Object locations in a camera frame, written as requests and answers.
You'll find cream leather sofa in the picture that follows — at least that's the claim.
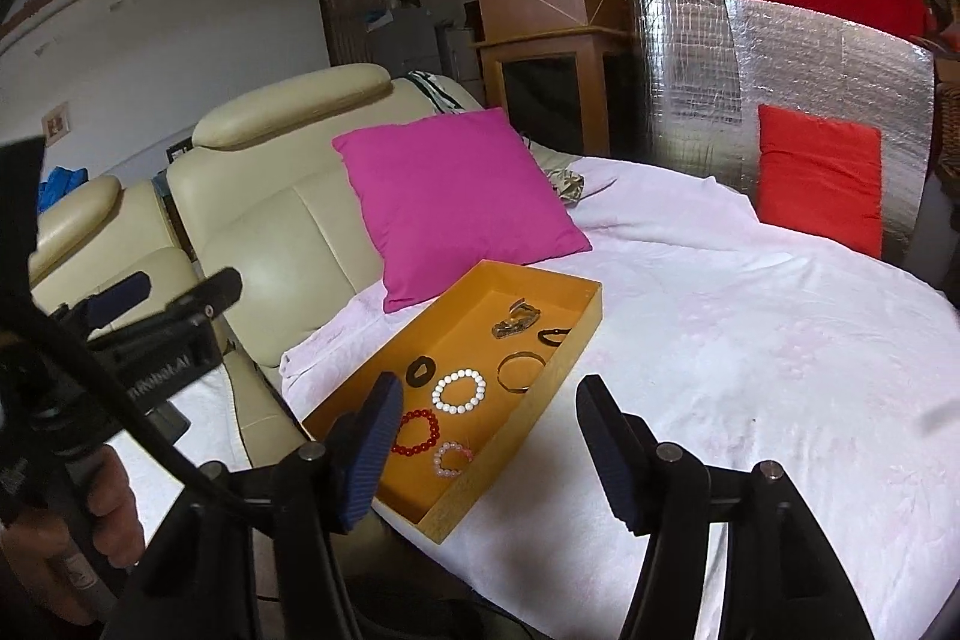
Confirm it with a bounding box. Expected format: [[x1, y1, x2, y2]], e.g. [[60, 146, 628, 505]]
[[30, 62, 488, 461]]

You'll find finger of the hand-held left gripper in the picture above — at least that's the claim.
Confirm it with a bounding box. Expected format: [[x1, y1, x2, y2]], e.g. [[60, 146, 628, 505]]
[[81, 271, 153, 330], [105, 267, 245, 352]]

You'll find silver foil insulation panel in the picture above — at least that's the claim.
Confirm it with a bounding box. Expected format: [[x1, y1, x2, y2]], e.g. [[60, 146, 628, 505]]
[[628, 0, 937, 270]]

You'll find small red pillow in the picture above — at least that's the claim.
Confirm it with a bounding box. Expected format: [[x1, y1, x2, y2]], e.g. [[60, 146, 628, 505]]
[[756, 104, 884, 259]]

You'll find blue crumpled cloth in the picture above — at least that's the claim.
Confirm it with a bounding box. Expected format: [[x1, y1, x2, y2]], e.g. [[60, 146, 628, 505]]
[[37, 166, 92, 214]]

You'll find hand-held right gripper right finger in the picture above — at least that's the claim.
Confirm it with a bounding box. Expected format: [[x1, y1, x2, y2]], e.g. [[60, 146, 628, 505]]
[[576, 374, 875, 640]]

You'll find gold bangle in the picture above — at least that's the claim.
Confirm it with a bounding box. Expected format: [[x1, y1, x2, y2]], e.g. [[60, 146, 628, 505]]
[[496, 351, 546, 395]]

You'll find white bead bracelet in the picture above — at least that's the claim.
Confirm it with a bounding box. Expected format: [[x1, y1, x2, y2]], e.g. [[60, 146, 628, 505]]
[[431, 368, 487, 416]]

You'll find wicker basket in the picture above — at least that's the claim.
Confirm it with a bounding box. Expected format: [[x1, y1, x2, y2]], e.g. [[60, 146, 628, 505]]
[[934, 81, 960, 195]]

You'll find striped black white cloth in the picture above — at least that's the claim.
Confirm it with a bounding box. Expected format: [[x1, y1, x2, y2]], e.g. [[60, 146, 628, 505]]
[[405, 72, 455, 112]]

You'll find person's left hand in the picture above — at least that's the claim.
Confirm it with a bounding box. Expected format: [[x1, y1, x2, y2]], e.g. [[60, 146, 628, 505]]
[[0, 445, 147, 603]]

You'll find white blanket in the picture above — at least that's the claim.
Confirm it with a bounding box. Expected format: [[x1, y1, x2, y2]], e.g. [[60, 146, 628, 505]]
[[277, 156, 960, 640]]

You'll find orange jewelry tray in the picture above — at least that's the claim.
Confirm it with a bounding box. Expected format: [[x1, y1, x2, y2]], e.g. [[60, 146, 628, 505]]
[[300, 260, 605, 543]]

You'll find black cable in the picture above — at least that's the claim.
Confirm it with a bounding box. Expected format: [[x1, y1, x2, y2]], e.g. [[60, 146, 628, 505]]
[[0, 302, 260, 521]]

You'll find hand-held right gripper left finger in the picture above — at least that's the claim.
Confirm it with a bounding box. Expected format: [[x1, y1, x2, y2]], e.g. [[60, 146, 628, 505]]
[[101, 371, 406, 640]]

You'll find red bead bracelet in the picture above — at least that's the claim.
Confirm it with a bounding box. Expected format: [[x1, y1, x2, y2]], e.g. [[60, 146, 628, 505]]
[[390, 409, 440, 457]]

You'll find magenta pillow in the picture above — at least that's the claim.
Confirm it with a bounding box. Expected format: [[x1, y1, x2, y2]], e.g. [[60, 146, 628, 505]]
[[331, 107, 593, 313]]

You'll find pink bead bracelet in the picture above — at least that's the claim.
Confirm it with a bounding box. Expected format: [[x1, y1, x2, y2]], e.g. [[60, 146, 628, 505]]
[[433, 440, 473, 480]]

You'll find patterned crumpled cloth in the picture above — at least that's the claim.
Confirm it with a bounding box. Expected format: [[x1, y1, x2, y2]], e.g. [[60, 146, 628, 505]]
[[544, 164, 620, 206]]

